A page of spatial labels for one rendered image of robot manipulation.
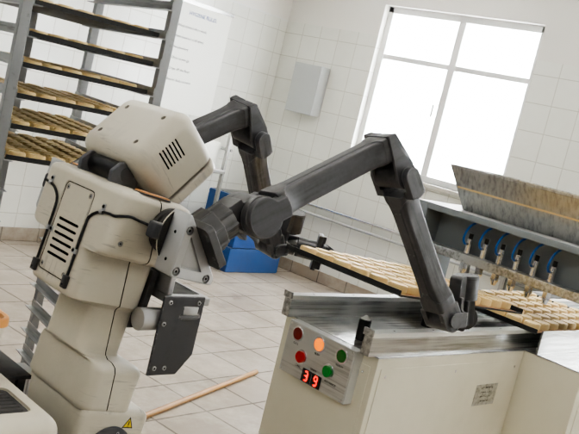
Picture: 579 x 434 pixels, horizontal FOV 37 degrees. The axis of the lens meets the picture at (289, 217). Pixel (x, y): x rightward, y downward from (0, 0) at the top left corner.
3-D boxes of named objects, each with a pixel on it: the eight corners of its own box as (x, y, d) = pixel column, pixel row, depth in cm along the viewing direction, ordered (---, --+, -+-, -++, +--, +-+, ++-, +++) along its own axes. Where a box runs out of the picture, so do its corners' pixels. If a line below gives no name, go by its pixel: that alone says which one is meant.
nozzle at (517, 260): (507, 289, 270) (523, 235, 267) (515, 293, 267) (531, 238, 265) (497, 289, 265) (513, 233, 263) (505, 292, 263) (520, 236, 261)
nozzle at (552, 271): (542, 302, 261) (557, 245, 259) (550, 306, 259) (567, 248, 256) (532, 302, 257) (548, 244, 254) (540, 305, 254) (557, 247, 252)
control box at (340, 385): (287, 368, 229) (299, 319, 228) (351, 404, 212) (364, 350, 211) (277, 368, 227) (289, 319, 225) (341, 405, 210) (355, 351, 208)
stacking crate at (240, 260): (244, 259, 740) (249, 237, 738) (277, 273, 714) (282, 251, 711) (192, 257, 696) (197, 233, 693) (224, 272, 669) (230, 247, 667)
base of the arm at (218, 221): (166, 213, 153) (207, 231, 145) (200, 191, 158) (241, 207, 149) (180, 251, 158) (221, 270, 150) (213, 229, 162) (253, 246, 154)
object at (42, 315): (94, 368, 278) (96, 360, 278) (86, 368, 276) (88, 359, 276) (32, 305, 329) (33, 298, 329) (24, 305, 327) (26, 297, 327)
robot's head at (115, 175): (95, 212, 154) (114, 158, 154) (61, 195, 163) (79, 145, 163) (127, 220, 160) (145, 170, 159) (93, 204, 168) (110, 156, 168)
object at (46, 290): (100, 342, 277) (102, 333, 277) (92, 342, 275) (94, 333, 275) (36, 283, 328) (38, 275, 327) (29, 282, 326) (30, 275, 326)
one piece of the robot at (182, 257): (169, 276, 146) (190, 214, 146) (152, 268, 149) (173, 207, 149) (211, 286, 153) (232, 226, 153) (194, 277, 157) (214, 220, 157)
